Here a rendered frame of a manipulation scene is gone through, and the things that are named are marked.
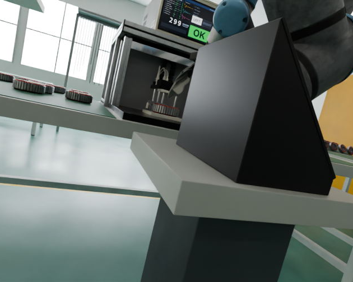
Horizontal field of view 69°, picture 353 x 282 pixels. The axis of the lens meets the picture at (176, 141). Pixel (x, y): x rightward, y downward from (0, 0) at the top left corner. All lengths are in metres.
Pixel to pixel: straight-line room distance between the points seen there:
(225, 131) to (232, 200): 0.10
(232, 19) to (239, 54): 0.23
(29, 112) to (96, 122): 0.16
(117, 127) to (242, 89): 0.49
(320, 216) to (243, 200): 0.13
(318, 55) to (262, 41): 0.17
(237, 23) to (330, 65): 0.21
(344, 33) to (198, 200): 0.38
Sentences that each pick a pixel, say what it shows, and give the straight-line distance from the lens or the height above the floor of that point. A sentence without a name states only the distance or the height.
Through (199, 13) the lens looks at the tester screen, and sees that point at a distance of 1.29.
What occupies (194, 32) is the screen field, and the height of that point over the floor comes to 1.17.
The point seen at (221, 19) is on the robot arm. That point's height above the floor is 1.02.
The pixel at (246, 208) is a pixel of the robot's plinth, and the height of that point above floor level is 0.72.
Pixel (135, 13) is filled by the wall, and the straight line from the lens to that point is 7.79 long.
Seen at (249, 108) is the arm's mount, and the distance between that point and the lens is 0.32.
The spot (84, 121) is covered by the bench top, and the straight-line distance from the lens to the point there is 0.75.
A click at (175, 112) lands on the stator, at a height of 0.80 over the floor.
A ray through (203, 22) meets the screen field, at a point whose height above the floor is 1.22.
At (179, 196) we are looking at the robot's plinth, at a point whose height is 0.73.
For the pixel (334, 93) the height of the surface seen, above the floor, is 1.65.
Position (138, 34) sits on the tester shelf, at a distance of 1.15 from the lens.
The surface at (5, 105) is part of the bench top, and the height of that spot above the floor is 0.73.
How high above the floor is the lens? 0.82
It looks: 7 degrees down
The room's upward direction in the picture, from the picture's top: 13 degrees clockwise
